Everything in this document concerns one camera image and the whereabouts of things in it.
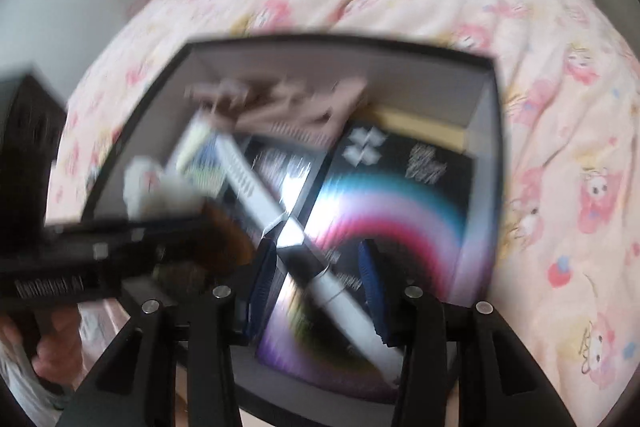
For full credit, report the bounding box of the person's left hand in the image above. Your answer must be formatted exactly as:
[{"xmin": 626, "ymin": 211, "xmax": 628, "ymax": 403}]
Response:
[{"xmin": 0, "ymin": 306, "xmax": 85, "ymax": 384}]

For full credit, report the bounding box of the black storage box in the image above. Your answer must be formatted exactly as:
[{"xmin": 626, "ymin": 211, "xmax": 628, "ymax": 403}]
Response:
[{"xmin": 44, "ymin": 33, "xmax": 512, "ymax": 408}]

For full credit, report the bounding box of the pink hair clip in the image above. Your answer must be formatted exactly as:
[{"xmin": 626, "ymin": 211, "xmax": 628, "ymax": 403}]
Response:
[{"xmin": 186, "ymin": 76, "xmax": 371, "ymax": 146}]

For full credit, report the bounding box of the white and black pen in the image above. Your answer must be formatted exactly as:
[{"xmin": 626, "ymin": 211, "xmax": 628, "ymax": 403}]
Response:
[{"xmin": 212, "ymin": 134, "xmax": 407, "ymax": 385}]

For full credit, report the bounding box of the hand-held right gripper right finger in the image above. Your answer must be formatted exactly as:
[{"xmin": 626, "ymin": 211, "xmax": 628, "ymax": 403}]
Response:
[{"xmin": 357, "ymin": 239, "xmax": 557, "ymax": 427}]

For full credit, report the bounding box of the black rainbow print package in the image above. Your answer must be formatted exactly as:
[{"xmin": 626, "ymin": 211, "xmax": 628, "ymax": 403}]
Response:
[{"xmin": 256, "ymin": 119, "xmax": 476, "ymax": 405}]

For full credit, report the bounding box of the white tube with green print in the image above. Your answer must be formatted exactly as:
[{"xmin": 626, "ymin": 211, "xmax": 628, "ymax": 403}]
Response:
[{"xmin": 167, "ymin": 111, "xmax": 236, "ymax": 200}]

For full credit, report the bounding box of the black printed package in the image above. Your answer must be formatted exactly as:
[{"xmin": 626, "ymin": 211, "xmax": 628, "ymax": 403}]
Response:
[{"xmin": 235, "ymin": 134, "xmax": 331, "ymax": 228}]

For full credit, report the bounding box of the small white bottle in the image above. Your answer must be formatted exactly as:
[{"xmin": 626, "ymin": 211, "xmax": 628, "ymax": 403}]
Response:
[{"xmin": 123, "ymin": 157, "xmax": 201, "ymax": 220}]

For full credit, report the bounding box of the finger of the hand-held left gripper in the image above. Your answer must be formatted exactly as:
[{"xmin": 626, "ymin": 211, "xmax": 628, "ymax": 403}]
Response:
[{"xmin": 117, "ymin": 213, "xmax": 218, "ymax": 270}]

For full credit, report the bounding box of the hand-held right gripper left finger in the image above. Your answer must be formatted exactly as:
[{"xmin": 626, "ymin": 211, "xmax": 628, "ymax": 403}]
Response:
[{"xmin": 60, "ymin": 239, "xmax": 279, "ymax": 427}]

